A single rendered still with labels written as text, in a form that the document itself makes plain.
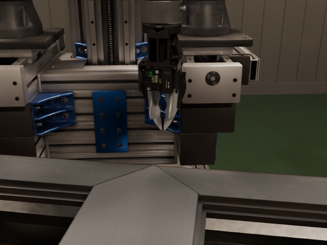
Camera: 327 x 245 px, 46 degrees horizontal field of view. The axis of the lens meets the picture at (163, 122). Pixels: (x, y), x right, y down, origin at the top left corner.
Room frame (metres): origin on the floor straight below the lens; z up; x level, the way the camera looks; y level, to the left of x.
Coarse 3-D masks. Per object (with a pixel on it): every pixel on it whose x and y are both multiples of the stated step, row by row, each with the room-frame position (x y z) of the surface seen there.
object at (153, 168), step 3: (153, 165) 0.65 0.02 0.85; (144, 168) 0.64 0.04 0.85; (147, 168) 0.64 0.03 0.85; (150, 168) 0.64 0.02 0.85; (153, 168) 0.64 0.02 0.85; (156, 168) 0.64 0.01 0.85; (159, 168) 0.64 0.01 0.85; (135, 171) 0.63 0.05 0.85; (138, 171) 0.63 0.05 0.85; (141, 171) 0.63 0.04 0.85; (144, 171) 0.63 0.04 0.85; (147, 171) 0.63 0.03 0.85; (150, 171) 0.63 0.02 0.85; (153, 171) 0.63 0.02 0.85; (156, 171) 0.63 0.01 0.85; (159, 171) 0.63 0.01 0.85; (162, 171) 0.63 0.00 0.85
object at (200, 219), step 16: (0, 192) 0.59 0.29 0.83; (16, 192) 0.59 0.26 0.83; (32, 192) 0.58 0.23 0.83; (48, 192) 0.58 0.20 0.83; (64, 192) 0.57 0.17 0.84; (80, 192) 0.57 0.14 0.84; (208, 208) 0.54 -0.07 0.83; (224, 208) 0.53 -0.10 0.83; (240, 208) 0.53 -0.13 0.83; (256, 208) 0.53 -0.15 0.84; (272, 208) 0.53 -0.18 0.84; (288, 208) 0.53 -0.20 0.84; (304, 208) 0.52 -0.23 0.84; (320, 208) 0.52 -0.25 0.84; (288, 224) 0.51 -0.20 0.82; (304, 224) 0.51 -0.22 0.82; (320, 224) 0.50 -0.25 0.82
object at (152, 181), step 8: (120, 176) 0.61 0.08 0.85; (128, 176) 0.61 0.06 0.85; (136, 176) 0.61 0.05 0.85; (144, 176) 0.61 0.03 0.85; (152, 176) 0.61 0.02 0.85; (160, 176) 0.61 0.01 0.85; (168, 176) 0.61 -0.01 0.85; (96, 184) 0.58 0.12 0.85; (104, 184) 0.58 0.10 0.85; (112, 184) 0.58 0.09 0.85; (120, 184) 0.58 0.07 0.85; (128, 184) 0.58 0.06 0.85; (136, 184) 0.58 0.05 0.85; (144, 184) 0.58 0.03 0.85; (152, 184) 0.58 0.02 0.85; (160, 184) 0.58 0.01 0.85; (168, 184) 0.58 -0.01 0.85; (176, 184) 0.58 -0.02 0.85; (184, 184) 0.58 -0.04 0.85; (184, 192) 0.55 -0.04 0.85; (192, 192) 0.55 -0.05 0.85
